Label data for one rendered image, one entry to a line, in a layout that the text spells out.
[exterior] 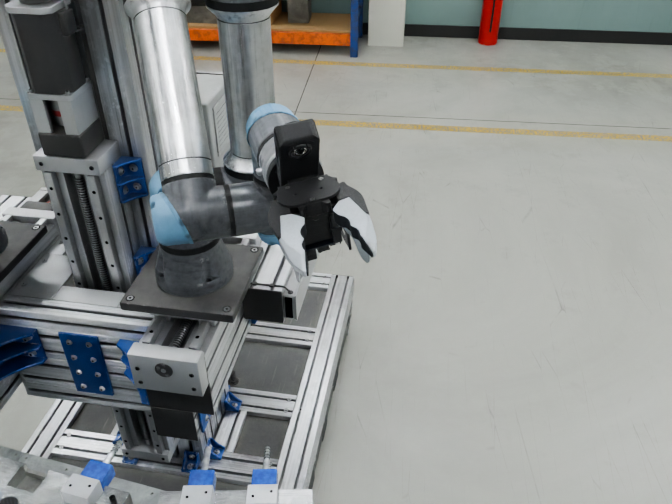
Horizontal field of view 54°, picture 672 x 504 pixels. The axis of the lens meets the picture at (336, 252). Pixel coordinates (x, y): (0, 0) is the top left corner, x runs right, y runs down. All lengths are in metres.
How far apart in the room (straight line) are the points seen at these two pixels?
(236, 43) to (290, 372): 1.39
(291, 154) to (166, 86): 0.31
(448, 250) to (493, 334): 0.59
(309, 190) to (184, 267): 0.56
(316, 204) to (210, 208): 0.23
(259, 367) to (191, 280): 1.06
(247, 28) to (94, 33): 0.35
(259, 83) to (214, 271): 0.37
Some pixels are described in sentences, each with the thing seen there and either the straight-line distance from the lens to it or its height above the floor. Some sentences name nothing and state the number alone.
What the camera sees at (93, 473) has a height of 0.90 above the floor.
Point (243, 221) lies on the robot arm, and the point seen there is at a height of 1.34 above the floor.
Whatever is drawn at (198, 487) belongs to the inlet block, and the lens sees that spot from 1.18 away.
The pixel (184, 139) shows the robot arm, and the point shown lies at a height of 1.44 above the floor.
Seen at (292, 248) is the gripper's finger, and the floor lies 1.46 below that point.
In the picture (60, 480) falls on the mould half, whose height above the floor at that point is 0.89.
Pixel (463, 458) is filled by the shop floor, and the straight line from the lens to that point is 2.33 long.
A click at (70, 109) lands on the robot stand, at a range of 1.31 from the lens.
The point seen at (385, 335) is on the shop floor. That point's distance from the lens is 2.70.
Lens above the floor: 1.84
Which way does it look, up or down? 36 degrees down
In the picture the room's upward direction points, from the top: straight up
